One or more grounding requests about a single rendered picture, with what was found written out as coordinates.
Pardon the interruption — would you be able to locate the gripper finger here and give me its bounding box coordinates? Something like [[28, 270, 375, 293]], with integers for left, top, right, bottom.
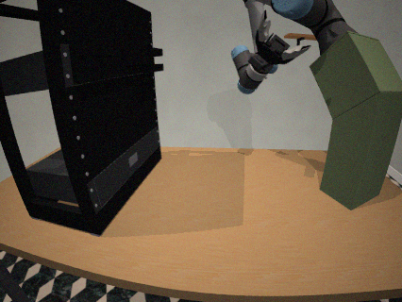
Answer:
[[276, 45, 311, 64], [255, 10, 271, 49]]

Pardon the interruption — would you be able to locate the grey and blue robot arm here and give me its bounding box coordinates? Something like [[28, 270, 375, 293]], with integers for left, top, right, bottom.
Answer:
[[231, 0, 358, 94]]

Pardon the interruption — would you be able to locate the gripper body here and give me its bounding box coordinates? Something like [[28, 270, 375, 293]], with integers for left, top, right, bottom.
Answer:
[[253, 33, 290, 75]]

